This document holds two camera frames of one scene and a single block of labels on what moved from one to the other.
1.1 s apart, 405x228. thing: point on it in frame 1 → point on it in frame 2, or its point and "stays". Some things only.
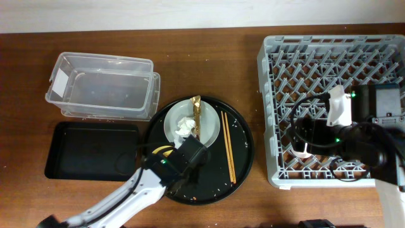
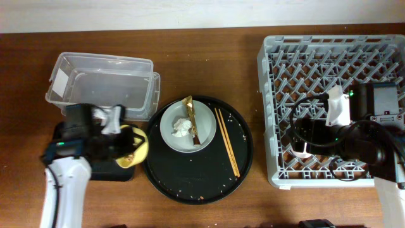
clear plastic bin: x=104 y=87 stays
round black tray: x=230 y=157 stays
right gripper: x=317 y=128 stays
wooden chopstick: x=228 y=158 → x=224 y=141
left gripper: x=197 y=163 → x=128 y=137
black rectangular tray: x=93 y=151 stays
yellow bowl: x=166 y=154 → x=138 y=156
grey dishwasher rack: x=295 y=73 stays
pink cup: x=302 y=154 stays
